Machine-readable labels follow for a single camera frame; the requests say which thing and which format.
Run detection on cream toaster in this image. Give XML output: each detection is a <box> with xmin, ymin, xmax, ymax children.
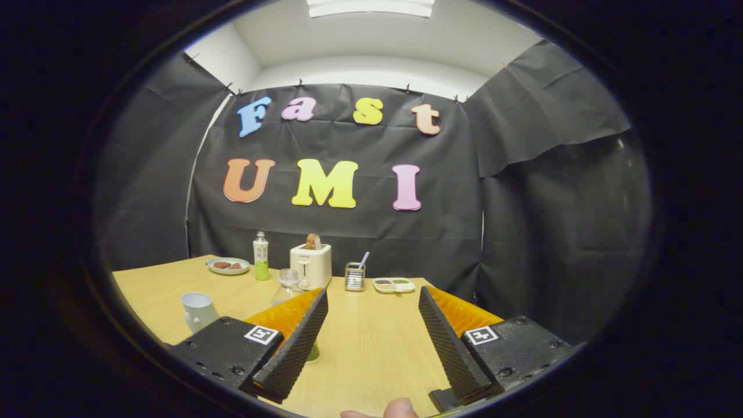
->
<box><xmin>290</xmin><ymin>243</ymin><xmax>333</xmax><ymax>291</ymax></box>

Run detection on pale green plate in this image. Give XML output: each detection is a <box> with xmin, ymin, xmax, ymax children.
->
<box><xmin>207</xmin><ymin>257</ymin><xmax>251</xmax><ymax>276</ymax></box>

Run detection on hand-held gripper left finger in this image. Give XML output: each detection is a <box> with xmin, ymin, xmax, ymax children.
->
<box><xmin>168</xmin><ymin>287</ymin><xmax>329</xmax><ymax>405</ymax></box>

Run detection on white divided tray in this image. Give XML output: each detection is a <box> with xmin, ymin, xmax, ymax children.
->
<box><xmin>373</xmin><ymin>277</ymin><xmax>416</xmax><ymax>294</ymax></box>

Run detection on black backdrop cloth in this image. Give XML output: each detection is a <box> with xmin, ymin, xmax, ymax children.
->
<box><xmin>93</xmin><ymin>41</ymin><xmax>654</xmax><ymax>346</ymax></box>

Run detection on pale grey cup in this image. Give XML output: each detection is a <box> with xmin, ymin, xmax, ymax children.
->
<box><xmin>181</xmin><ymin>292</ymin><xmax>220</xmax><ymax>333</ymax></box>

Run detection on clear juice bottle green label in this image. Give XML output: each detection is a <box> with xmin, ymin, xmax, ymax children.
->
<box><xmin>272</xmin><ymin>268</ymin><xmax>322</xmax><ymax>365</ymax></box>

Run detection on ceiling light panel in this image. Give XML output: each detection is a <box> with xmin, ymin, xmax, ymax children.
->
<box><xmin>306</xmin><ymin>0</ymin><xmax>436</xmax><ymax>19</ymax></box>

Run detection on wooden table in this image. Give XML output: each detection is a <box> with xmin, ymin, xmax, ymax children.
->
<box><xmin>112</xmin><ymin>254</ymin><xmax>506</xmax><ymax>418</ymax></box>

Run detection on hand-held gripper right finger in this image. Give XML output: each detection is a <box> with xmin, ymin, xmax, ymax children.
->
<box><xmin>418</xmin><ymin>284</ymin><xmax>574</xmax><ymax>414</ymax></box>

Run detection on small capped white-green bottle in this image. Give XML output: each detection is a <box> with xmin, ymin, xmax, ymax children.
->
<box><xmin>253</xmin><ymin>231</ymin><xmax>270</xmax><ymax>282</ymax></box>

